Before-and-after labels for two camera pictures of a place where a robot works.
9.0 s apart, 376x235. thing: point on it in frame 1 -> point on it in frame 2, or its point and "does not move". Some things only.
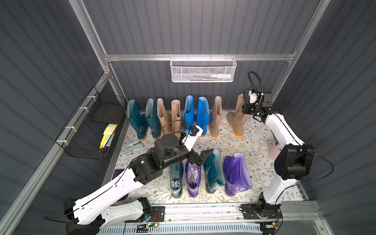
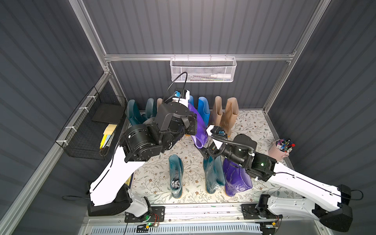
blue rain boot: x=203 y=113 does not move
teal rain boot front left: x=176 y=173 does not move
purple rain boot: x=193 y=173 -> x=201 y=138
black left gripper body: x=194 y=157 -> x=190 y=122
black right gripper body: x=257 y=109 -> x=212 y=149
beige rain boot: x=237 y=120 -> x=229 y=115
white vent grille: x=246 y=228 does not move
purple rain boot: x=237 y=175 does not move
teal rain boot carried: x=139 y=121 does not move
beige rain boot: x=215 y=116 does not move
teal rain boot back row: x=152 y=118 does not move
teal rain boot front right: x=214 y=172 does not move
